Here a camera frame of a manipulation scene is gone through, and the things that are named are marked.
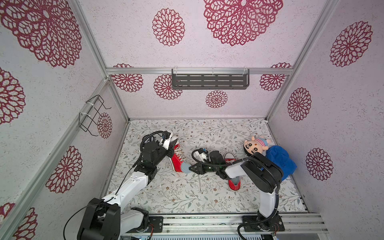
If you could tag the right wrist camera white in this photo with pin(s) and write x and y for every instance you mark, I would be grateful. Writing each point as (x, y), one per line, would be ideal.
(203, 155)

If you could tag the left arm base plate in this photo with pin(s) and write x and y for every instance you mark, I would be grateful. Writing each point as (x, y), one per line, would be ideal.
(154, 225)

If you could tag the plush doll head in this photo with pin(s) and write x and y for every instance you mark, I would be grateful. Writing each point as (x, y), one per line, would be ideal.
(256, 145)

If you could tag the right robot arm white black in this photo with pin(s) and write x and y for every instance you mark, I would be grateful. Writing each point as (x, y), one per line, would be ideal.
(265, 175)

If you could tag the black wire wall rack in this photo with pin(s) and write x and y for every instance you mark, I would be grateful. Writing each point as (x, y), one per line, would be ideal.
(89, 118)

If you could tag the aluminium front rail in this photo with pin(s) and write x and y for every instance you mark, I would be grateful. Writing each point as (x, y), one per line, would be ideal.
(227, 224)

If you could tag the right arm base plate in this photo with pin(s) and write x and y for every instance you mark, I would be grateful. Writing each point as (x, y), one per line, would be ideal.
(275, 224)

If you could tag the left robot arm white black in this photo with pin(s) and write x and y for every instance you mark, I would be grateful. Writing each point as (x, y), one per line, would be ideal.
(103, 218)

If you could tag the blue cap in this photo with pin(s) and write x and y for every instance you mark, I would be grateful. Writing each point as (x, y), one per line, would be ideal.
(281, 158)

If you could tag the light blue insole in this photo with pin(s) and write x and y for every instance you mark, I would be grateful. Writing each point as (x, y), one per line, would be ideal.
(185, 168)

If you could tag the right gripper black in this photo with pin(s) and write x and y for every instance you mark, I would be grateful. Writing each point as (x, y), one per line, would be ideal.
(204, 165)

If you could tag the grey wall shelf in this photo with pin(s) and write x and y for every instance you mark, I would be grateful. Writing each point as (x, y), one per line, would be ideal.
(213, 81)

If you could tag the red canvas sneaker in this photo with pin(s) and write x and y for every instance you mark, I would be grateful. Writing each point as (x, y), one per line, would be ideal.
(178, 157)
(234, 183)

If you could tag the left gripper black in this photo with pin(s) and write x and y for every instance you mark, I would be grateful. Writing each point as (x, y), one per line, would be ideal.
(170, 150)

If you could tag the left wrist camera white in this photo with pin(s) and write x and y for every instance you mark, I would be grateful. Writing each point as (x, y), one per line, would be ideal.
(166, 139)

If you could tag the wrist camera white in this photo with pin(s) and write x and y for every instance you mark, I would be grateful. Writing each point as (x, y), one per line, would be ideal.
(203, 155)
(166, 139)

